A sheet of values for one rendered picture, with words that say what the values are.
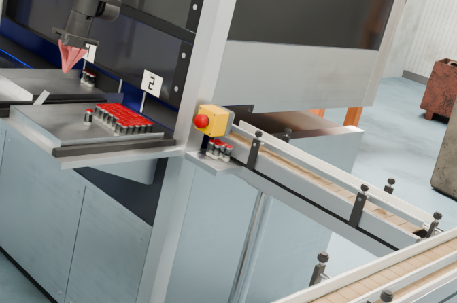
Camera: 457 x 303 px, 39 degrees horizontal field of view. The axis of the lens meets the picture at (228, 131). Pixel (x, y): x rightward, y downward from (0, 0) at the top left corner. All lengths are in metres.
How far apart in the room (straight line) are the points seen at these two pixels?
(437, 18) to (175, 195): 8.81
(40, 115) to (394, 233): 1.02
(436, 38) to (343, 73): 8.13
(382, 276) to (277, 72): 0.90
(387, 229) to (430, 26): 8.98
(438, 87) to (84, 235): 6.00
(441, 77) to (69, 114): 6.21
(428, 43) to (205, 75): 8.82
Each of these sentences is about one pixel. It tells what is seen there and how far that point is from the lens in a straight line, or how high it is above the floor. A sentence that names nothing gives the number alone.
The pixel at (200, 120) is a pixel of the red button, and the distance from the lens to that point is 1.75.
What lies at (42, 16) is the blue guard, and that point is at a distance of 2.43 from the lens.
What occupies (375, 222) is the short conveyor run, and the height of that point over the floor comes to 0.92.
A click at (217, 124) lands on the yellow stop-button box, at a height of 1.00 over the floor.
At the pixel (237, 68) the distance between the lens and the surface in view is 1.88.
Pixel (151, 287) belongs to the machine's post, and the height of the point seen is 0.42.
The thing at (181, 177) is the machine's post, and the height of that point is 0.79.
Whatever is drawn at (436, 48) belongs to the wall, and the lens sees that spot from 10.45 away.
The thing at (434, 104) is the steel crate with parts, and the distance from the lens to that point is 7.82.
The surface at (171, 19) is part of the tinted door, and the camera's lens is 1.90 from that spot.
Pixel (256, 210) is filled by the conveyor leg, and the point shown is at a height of 0.76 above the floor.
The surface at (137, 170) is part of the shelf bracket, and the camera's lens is 1.90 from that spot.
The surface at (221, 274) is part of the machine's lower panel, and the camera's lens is 2.28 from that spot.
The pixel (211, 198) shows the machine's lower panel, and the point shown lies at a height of 0.71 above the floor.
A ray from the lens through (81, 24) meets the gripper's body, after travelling 1.61.
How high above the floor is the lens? 1.49
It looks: 17 degrees down
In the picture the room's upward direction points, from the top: 14 degrees clockwise
